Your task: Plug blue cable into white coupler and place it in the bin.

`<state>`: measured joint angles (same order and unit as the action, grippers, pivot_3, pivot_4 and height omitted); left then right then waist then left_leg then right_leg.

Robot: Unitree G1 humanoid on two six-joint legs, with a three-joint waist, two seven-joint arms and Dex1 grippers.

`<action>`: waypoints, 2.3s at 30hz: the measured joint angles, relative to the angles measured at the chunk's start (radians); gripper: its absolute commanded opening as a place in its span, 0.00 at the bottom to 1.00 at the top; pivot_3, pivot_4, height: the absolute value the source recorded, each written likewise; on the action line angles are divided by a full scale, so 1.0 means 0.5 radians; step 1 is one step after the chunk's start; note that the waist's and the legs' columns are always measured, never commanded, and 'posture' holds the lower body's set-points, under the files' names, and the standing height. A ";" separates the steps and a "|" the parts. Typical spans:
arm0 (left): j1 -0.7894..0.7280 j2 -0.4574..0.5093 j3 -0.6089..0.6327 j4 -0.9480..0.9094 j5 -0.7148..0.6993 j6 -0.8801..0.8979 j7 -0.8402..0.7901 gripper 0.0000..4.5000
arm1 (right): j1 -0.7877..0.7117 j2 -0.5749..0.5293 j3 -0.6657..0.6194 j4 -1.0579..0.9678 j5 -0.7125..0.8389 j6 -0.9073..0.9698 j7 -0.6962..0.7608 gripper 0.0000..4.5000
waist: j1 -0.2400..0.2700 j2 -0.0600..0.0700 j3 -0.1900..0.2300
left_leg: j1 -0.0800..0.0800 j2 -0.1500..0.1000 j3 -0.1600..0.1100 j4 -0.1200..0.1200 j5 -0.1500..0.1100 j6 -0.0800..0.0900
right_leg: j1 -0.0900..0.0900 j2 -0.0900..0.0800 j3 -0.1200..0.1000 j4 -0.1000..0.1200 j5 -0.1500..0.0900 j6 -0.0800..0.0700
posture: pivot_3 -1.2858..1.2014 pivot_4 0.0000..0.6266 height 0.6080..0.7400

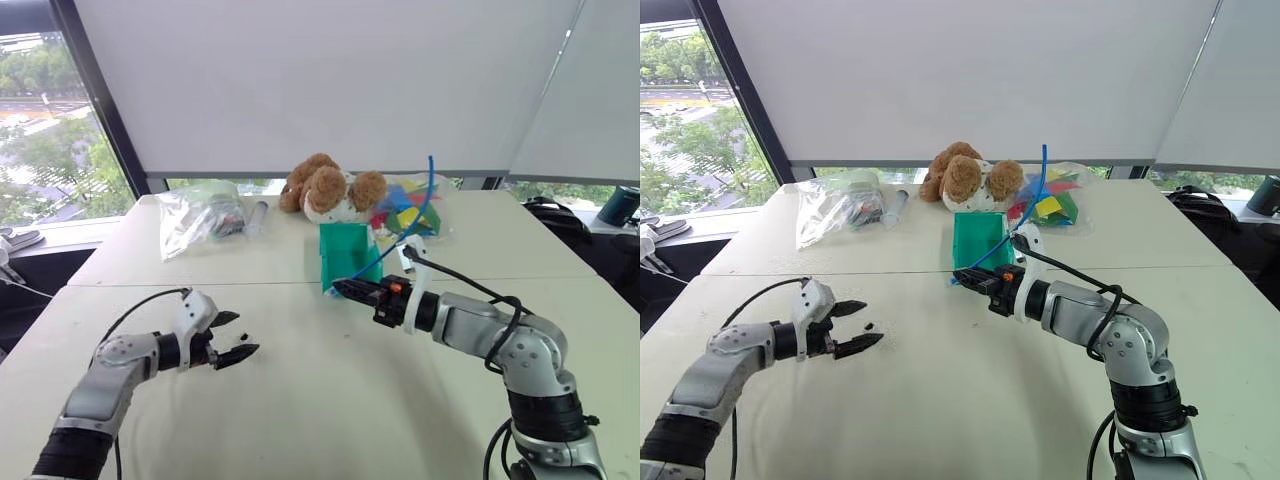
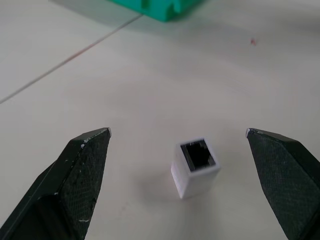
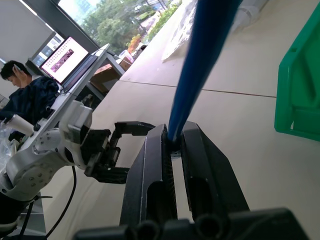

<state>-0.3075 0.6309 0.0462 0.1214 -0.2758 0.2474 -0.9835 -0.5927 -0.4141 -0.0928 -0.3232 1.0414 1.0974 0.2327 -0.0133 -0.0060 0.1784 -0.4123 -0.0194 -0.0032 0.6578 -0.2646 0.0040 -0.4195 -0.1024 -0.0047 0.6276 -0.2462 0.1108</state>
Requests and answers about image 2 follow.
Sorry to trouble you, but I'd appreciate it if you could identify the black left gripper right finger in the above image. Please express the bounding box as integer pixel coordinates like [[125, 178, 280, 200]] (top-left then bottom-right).
[[245, 128, 320, 240]]

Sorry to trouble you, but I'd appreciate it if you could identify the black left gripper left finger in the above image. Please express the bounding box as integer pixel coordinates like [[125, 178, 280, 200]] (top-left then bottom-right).
[[0, 127, 112, 240]]

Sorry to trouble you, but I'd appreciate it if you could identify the white ethernet coupler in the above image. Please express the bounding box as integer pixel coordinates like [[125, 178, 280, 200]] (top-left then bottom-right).
[[170, 136, 222, 200]]

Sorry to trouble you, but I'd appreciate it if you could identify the green plastic bin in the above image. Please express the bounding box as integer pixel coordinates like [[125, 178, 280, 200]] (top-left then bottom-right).
[[104, 0, 207, 23]]

